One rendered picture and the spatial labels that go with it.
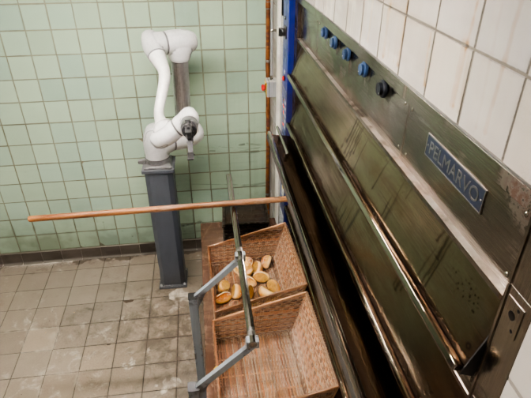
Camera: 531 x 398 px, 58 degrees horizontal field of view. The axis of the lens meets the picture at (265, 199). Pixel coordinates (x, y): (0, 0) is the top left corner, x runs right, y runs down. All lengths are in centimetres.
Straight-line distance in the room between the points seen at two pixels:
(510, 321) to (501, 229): 15
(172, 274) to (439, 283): 276
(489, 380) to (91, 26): 296
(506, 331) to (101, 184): 324
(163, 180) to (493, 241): 252
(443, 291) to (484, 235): 18
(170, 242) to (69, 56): 139
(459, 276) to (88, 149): 301
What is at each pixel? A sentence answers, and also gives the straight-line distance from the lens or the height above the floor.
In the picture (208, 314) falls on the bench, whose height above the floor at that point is 58.
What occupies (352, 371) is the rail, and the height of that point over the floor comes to 143.
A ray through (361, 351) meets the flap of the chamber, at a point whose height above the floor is 140.
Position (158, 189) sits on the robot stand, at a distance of 322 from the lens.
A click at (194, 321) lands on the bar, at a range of 231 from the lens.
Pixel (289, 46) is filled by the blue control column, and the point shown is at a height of 185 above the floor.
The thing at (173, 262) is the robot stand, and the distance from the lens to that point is 357.
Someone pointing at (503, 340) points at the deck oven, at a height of 183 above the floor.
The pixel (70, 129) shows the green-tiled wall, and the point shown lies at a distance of 362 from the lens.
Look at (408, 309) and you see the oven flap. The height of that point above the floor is 157.
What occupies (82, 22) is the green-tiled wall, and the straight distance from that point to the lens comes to 337.
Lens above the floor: 246
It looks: 32 degrees down
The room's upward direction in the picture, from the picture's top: straight up
